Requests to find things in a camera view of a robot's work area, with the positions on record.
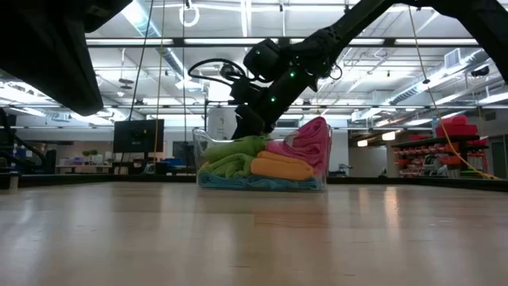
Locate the clear plastic bin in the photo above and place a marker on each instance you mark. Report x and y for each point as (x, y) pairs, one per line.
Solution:
(198, 143)

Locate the pink microfiber towel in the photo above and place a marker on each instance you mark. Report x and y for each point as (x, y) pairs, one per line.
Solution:
(317, 131)
(305, 157)

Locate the black overhead camera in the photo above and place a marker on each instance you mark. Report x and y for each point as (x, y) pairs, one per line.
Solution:
(227, 71)

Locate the black overhead rig beam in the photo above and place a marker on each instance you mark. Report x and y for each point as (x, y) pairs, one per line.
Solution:
(158, 41)

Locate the large green microfiber towel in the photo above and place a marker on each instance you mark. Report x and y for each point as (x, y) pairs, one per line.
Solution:
(234, 147)

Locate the black monitor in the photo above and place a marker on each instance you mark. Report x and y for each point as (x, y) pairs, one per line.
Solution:
(139, 135)

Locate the red rounded background object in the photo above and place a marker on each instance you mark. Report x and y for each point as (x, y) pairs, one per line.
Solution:
(456, 125)

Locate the blue microfiber towel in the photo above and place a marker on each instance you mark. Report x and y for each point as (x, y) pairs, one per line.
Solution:
(293, 184)
(226, 182)

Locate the red parts bin shelf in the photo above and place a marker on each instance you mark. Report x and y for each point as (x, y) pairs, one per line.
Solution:
(440, 155)

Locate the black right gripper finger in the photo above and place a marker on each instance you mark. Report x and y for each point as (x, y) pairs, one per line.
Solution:
(248, 123)

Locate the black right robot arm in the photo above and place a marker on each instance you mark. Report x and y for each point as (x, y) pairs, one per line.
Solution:
(357, 24)

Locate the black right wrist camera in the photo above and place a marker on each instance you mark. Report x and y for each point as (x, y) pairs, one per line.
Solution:
(244, 91)

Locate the low background workbench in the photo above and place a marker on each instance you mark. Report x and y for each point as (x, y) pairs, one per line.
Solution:
(85, 168)

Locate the black ceiling fixture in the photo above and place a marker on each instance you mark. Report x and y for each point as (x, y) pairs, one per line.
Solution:
(480, 71)

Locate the dark background equipment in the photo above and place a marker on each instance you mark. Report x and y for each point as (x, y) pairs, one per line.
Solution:
(24, 159)

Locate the orange microfiber towel with label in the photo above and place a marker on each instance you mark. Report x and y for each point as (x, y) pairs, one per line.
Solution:
(282, 168)

